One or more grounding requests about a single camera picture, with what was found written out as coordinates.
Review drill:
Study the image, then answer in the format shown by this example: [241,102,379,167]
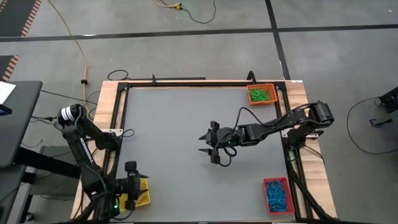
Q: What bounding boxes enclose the yellow plastic basket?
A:
[119,177,152,212]

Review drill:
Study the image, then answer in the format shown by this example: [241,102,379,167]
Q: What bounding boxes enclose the thin black floor cable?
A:
[346,96,398,157]
[180,0,217,24]

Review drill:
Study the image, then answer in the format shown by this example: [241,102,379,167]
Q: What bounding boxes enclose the black metal rod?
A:
[127,74,206,82]

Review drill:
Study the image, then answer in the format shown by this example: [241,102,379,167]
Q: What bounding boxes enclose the black side desk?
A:
[0,80,44,169]

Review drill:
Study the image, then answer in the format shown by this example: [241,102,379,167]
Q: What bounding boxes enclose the black floor tape line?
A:
[0,24,398,43]
[264,0,292,81]

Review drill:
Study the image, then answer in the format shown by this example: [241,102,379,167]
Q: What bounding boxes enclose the black equipment leg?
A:
[369,86,398,128]

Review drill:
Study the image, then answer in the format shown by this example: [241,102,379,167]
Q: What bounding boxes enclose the black cable loop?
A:
[107,69,129,82]

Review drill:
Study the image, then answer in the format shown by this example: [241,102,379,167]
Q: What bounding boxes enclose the yellow power cable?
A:
[46,0,91,116]

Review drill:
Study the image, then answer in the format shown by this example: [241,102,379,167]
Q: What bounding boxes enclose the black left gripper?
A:
[119,161,150,211]

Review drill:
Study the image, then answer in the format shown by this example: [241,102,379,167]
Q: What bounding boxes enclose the yellow plug cable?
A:
[154,0,183,9]

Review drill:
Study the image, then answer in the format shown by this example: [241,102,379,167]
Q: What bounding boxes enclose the orange plastic basket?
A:
[247,83,279,106]

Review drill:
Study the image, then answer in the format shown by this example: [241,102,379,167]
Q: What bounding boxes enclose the black hazard-striped floor mat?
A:
[0,55,19,82]
[0,0,43,38]

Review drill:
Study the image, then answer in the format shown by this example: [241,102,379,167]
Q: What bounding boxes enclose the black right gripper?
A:
[198,120,249,165]

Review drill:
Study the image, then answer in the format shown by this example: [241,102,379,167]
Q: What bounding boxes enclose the red plastic basket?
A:
[262,177,295,216]

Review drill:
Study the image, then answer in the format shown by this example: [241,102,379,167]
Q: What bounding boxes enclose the black equipment stand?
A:
[0,146,82,224]

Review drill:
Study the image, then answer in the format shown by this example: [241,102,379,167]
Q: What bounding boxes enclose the white paper sheet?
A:
[0,82,16,105]

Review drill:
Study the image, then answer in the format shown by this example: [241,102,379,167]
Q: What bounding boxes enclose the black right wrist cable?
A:
[217,106,269,168]

